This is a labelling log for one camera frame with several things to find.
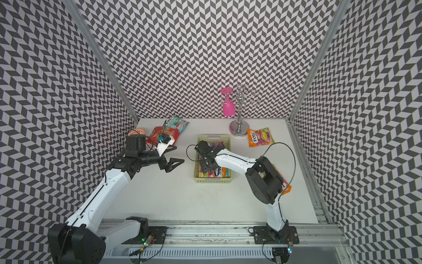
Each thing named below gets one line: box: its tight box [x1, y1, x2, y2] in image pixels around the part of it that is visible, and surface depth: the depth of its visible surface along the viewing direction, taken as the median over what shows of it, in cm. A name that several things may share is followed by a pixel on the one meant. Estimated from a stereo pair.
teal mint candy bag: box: [165, 114, 191, 135], surface depth 114 cm
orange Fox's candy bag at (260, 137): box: [247, 127, 276, 148], surface depth 107 cm
